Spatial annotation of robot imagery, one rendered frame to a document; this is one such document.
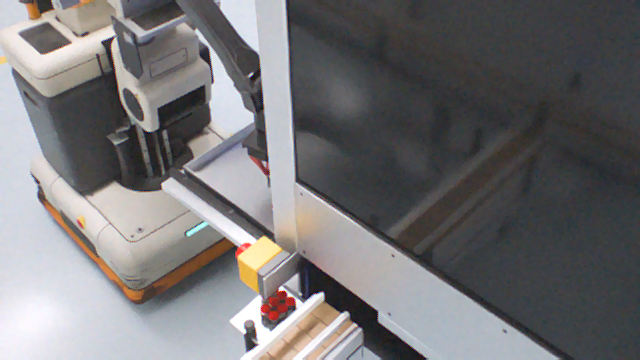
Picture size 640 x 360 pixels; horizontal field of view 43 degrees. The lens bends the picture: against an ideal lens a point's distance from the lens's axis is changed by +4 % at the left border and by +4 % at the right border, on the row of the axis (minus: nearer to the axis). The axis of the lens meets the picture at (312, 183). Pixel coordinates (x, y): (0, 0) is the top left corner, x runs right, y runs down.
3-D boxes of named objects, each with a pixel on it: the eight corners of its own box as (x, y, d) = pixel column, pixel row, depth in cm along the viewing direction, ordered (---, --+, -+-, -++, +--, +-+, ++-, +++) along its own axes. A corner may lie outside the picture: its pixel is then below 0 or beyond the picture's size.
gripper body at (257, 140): (282, 165, 167) (280, 138, 162) (241, 149, 171) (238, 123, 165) (297, 147, 171) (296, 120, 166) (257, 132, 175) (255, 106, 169)
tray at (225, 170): (368, 189, 181) (368, 178, 178) (287, 253, 168) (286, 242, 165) (266, 123, 198) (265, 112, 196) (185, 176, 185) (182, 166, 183)
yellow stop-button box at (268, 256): (292, 278, 153) (290, 253, 148) (265, 300, 150) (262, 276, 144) (265, 257, 157) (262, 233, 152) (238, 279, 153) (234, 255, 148)
